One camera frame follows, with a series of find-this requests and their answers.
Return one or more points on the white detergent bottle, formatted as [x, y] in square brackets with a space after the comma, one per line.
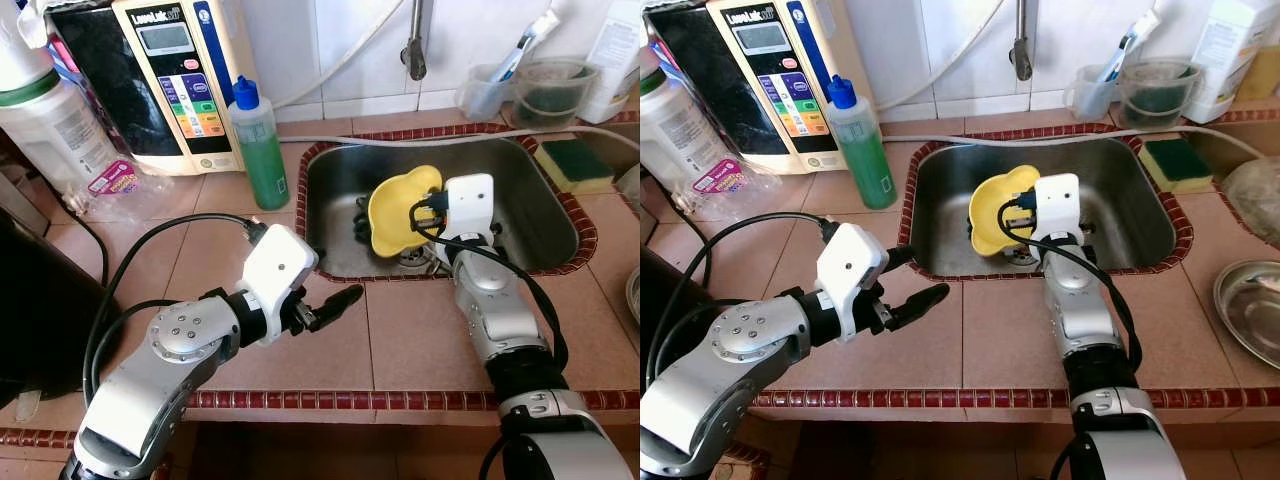
[1225, 60]
[615, 60]

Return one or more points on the large steel sink basin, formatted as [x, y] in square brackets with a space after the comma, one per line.
[1215, 165]

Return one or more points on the round steel plate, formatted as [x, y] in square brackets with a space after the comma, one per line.
[1250, 310]
[634, 292]

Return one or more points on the clear plastic bottle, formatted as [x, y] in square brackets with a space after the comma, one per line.
[50, 130]
[675, 130]

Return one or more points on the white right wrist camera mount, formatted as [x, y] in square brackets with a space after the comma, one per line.
[470, 200]
[1058, 200]

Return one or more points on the small steel sink basin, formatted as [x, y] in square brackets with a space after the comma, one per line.
[530, 210]
[1130, 210]

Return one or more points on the cream water ionizer appliance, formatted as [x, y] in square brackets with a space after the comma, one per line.
[780, 100]
[180, 100]

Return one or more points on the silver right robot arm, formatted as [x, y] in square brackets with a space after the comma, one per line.
[500, 320]
[1090, 320]

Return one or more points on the green dish soap bottle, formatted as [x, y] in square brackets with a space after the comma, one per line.
[262, 160]
[865, 160]

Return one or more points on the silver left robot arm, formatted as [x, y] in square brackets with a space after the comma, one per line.
[730, 390]
[150, 390]

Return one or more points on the blue white toothbrush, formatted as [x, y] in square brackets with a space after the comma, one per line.
[1130, 45]
[525, 45]

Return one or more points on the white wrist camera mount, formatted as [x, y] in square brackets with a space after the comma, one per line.
[470, 200]
[1058, 200]
[850, 265]
[280, 265]

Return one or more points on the yellow plastic bowl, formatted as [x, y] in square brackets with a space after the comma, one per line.
[995, 215]
[395, 215]

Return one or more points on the steel wall faucet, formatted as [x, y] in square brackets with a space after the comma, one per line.
[415, 55]
[1021, 55]

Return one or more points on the green and yellow sponge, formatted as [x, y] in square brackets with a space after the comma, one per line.
[1178, 160]
[575, 160]

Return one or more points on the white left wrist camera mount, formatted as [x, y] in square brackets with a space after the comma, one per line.
[850, 265]
[280, 265]

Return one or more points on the clear round plastic container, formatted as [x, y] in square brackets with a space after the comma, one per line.
[555, 100]
[1160, 100]

